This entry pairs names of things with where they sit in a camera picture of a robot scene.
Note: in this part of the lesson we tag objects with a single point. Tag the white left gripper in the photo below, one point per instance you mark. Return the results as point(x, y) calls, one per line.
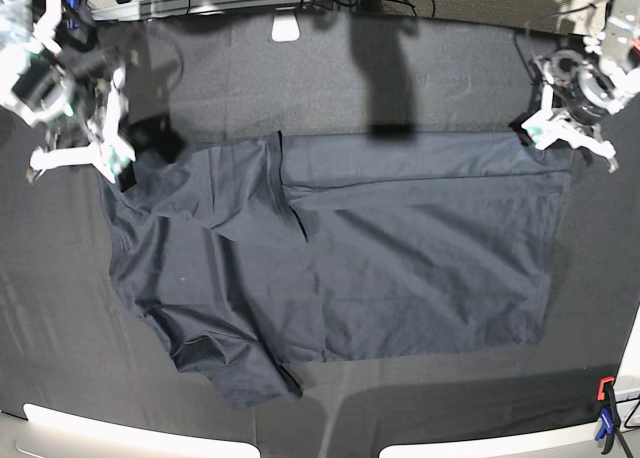
point(548, 125)

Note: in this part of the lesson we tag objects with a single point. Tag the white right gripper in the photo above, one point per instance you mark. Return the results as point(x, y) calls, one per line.
point(88, 128)

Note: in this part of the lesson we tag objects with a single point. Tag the dark grey t-shirt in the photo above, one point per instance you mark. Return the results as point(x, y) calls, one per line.
point(247, 257)

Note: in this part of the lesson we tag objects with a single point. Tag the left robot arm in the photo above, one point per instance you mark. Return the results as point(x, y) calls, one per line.
point(576, 87)

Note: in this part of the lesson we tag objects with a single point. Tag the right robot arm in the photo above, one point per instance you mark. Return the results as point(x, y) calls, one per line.
point(57, 76)

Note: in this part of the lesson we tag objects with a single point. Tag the red blue clamp near right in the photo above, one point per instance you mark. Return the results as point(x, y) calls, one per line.
point(610, 422)

